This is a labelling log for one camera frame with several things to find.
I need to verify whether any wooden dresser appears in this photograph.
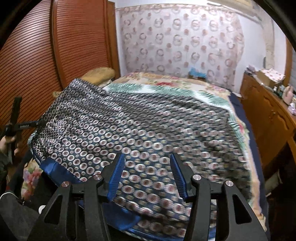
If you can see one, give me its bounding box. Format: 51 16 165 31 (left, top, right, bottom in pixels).
240 73 295 171

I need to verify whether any navy blue bed sheet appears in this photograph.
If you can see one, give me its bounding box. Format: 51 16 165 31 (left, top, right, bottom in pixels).
228 92 270 240

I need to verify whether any wooden louvered wardrobe door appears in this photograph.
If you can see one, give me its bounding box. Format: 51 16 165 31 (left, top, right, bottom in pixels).
1 1 120 126

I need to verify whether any palm leaf print sheet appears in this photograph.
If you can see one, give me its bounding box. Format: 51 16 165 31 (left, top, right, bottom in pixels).
103 83 250 144

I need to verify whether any pink ring patterned curtain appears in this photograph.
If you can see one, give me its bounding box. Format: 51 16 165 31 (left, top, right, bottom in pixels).
116 4 244 90

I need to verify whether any navy patterned satin shirt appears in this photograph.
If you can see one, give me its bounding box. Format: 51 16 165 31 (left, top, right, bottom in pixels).
28 78 253 240

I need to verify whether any person's hand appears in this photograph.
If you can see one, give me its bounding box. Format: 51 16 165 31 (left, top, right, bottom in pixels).
0 136 20 156

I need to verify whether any pink bottle on dresser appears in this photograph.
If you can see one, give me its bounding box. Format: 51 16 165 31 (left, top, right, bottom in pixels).
282 85 293 105

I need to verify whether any teal object on bed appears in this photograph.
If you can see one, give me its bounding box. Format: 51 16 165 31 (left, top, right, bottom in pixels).
188 67 207 80

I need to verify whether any floral cardboard box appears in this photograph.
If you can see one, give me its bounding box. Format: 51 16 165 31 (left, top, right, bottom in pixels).
256 68 285 88

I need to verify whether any floral bed cover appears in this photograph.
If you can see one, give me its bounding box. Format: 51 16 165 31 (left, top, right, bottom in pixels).
21 71 268 232

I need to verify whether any mustard patterned folded cloth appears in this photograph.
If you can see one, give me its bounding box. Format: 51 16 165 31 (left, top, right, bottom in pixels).
52 67 117 98

